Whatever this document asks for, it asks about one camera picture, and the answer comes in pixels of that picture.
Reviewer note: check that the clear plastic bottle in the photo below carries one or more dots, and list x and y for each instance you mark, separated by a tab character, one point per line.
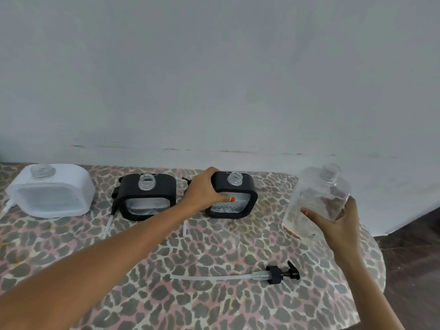
314	199

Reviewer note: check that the black square dispenser bottle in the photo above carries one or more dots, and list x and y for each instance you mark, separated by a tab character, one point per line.
245	188
147	199

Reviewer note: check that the person's left hand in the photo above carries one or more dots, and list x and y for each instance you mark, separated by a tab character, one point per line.
197	192

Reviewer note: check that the black pump with clear tube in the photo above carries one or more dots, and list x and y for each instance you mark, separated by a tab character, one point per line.
275	274
115	199

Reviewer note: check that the person's left thumb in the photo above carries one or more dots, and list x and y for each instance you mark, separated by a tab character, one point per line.
224	198

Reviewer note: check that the leopard print tablecloth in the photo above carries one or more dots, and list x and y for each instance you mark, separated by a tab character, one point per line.
213	257

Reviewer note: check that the person's right thumb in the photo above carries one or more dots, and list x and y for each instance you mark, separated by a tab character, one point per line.
312	215

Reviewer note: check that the white square dispenser bottle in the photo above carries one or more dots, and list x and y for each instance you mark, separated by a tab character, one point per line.
51	192

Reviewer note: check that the person's right forearm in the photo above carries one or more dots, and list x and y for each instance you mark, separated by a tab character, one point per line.
367	295

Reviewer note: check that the person's right hand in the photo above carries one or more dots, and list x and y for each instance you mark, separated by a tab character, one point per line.
342	237

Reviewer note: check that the person's left forearm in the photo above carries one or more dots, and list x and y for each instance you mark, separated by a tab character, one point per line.
103	264

